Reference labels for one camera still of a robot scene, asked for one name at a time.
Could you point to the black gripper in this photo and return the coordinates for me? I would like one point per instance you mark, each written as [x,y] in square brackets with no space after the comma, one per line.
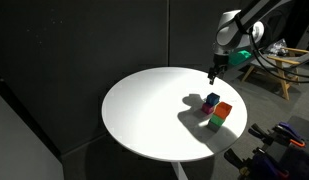
[220,61]

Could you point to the blue block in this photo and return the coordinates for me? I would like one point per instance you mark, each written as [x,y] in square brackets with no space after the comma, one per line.
[213,99]

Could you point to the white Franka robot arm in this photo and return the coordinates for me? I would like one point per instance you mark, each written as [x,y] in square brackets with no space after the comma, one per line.
[229,33]

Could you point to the mulberry magenta block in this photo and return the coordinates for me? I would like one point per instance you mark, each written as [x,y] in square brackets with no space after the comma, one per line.
[207,108]

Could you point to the orange block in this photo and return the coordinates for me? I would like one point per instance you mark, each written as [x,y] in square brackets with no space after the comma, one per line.
[223,111]

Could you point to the dark green block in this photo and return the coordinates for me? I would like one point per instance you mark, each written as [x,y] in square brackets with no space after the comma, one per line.
[217,120]

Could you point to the grey block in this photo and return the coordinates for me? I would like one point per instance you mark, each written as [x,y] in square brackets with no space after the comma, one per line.
[213,126]

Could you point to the crumpled clear plastic bag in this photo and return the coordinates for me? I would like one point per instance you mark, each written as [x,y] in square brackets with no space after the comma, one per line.
[277,46]

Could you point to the wooden chair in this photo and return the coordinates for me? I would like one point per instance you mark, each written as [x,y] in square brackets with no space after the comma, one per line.
[284,66]

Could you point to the purple clamp with orange trigger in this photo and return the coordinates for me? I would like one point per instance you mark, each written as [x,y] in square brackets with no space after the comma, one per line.
[289,133]

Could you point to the teal green camera mount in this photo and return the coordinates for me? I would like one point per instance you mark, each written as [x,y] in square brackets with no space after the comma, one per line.
[240,56]

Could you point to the white table pedestal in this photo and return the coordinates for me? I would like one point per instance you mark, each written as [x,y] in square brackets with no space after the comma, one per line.
[179,170]

